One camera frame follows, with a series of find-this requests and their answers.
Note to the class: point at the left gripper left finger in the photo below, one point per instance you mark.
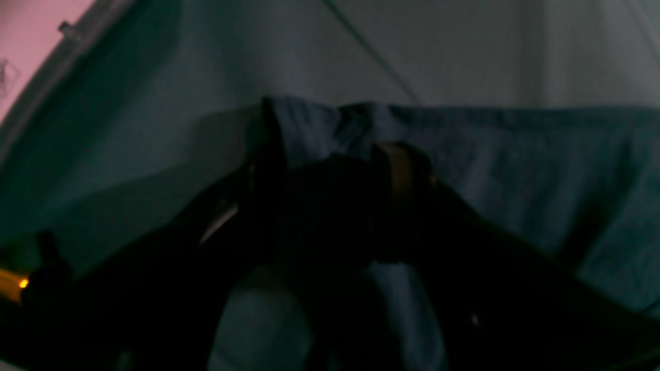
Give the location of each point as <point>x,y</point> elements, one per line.
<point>158,302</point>

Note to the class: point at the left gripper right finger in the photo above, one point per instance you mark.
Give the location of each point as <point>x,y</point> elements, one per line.
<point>501,304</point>

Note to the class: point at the dark blue T-shirt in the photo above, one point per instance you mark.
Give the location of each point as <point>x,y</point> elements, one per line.
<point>579,184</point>

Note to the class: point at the teal table cloth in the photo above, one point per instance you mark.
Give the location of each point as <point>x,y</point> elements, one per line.
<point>145,104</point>

